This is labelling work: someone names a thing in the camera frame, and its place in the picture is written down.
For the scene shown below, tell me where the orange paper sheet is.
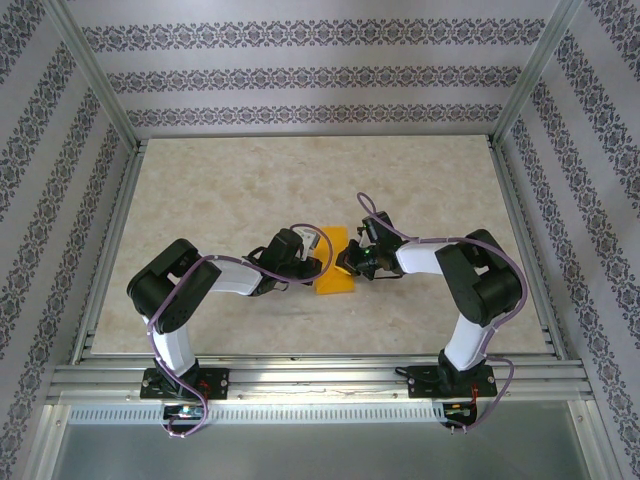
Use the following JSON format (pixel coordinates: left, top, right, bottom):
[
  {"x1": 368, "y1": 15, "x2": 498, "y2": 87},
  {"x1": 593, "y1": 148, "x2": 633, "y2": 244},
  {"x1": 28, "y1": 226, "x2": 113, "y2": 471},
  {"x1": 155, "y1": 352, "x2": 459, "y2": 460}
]
[{"x1": 314, "y1": 225, "x2": 357, "y2": 296}]

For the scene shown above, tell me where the grey metal panel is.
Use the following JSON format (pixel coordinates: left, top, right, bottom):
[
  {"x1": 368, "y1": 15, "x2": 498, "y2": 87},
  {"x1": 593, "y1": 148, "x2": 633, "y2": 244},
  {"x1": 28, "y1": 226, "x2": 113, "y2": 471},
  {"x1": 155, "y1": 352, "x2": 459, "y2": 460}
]
[{"x1": 49, "y1": 422, "x2": 589, "y2": 480}]

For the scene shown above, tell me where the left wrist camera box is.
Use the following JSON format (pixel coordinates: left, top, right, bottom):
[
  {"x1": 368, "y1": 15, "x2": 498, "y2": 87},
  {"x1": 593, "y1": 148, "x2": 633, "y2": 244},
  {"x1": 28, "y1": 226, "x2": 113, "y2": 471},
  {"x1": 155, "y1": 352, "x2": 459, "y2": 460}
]
[{"x1": 298, "y1": 227, "x2": 322, "y2": 260}]

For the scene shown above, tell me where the long aluminium mounting rail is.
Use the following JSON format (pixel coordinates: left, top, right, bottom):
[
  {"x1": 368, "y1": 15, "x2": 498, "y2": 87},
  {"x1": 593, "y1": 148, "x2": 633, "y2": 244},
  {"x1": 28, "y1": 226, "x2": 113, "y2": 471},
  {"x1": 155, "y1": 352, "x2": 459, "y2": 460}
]
[{"x1": 47, "y1": 352, "x2": 594, "y2": 404}]

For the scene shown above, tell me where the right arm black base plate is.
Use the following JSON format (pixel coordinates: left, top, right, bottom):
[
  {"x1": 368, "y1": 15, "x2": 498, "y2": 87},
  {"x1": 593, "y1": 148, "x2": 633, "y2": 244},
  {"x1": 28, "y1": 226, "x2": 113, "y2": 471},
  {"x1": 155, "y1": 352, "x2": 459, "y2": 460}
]
[{"x1": 407, "y1": 363, "x2": 499, "y2": 400}]

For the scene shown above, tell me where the slotted grey cable duct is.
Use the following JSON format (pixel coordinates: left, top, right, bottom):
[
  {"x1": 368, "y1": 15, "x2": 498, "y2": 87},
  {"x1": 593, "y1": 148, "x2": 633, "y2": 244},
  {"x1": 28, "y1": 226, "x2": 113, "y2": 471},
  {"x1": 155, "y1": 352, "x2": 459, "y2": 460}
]
[{"x1": 67, "y1": 403, "x2": 446, "y2": 425}]

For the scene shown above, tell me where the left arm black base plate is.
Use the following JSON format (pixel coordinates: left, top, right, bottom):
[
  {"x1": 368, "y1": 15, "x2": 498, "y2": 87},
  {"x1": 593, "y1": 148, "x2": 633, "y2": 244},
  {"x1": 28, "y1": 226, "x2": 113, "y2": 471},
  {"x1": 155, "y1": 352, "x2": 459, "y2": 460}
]
[{"x1": 139, "y1": 367, "x2": 230, "y2": 401}]

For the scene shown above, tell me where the aluminium side rail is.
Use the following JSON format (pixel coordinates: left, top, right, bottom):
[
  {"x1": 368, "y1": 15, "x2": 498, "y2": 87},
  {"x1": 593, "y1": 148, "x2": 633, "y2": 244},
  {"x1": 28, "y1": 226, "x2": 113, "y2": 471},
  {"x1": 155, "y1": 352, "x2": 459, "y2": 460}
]
[
  {"x1": 72, "y1": 138, "x2": 149, "y2": 364},
  {"x1": 485, "y1": 134, "x2": 569, "y2": 362}
]

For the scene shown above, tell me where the aluminium frame post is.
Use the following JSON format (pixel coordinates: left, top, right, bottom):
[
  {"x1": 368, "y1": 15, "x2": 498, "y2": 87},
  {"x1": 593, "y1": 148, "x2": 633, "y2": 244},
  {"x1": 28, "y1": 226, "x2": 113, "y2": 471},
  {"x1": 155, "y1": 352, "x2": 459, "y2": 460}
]
[
  {"x1": 42, "y1": 0, "x2": 142, "y2": 151},
  {"x1": 489, "y1": 0, "x2": 585, "y2": 147}
]

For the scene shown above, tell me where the aluminium frame bar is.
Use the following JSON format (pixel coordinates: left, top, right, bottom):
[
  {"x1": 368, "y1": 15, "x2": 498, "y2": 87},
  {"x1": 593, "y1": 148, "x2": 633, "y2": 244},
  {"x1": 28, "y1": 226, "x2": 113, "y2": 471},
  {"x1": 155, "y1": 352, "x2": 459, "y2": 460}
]
[
  {"x1": 22, "y1": 403, "x2": 71, "y2": 480},
  {"x1": 567, "y1": 399, "x2": 614, "y2": 480}
]

